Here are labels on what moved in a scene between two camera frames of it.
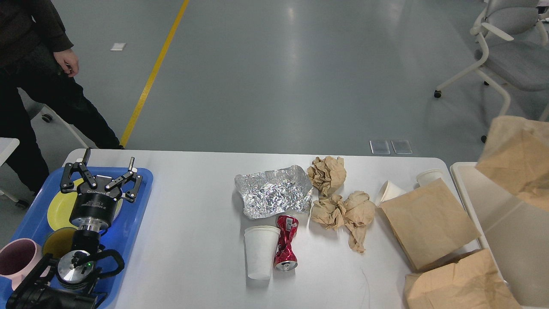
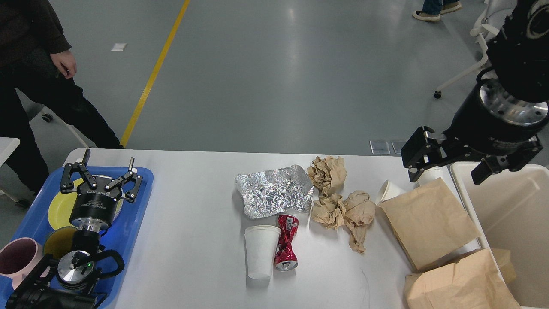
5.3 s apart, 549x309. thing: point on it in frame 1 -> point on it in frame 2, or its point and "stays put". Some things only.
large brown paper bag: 516,154 -> 503,258
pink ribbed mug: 18,258 stays put
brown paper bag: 429,222 stays put
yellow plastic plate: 61,205 stays put
